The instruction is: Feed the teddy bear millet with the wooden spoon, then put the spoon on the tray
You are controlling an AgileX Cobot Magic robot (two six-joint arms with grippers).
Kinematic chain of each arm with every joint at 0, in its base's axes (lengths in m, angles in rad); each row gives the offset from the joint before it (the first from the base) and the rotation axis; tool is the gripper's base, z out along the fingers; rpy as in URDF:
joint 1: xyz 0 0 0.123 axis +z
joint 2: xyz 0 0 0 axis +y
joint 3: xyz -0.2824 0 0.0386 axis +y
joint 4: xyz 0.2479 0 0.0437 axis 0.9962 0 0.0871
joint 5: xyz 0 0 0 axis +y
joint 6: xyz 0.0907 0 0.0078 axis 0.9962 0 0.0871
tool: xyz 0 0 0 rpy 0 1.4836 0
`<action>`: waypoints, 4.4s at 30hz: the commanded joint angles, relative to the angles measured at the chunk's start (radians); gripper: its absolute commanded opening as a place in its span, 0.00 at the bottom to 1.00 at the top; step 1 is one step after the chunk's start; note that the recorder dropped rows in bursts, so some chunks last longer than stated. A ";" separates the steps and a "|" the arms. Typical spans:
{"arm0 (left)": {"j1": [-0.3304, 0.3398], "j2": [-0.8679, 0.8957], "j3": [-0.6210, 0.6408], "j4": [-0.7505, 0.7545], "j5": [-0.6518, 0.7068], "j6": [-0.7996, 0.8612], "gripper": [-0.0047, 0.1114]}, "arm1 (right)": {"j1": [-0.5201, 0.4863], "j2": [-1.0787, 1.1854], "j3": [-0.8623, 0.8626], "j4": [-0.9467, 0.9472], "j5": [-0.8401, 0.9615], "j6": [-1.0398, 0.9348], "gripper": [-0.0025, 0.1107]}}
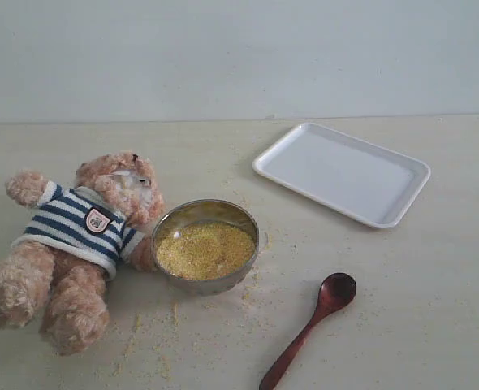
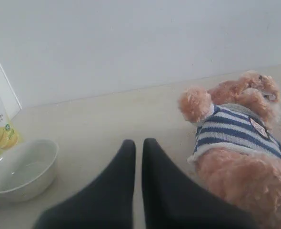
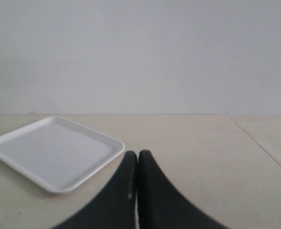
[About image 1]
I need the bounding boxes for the white rectangular plastic tray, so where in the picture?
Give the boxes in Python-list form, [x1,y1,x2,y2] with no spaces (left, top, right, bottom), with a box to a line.
[252,122,431,229]

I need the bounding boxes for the steel bowl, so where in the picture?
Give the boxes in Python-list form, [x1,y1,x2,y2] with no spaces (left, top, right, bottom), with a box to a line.
[152,199,260,295]

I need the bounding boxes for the yellow millet grains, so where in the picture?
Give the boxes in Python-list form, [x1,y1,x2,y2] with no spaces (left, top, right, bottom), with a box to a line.
[156,222,256,280]

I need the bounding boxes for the beige teddy bear striped sweater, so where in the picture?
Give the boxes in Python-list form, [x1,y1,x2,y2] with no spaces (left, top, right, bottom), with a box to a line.
[0,152,164,355]

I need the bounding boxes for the dark red wooden spoon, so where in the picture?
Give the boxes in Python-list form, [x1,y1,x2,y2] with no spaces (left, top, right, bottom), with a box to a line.
[258,272,357,390]

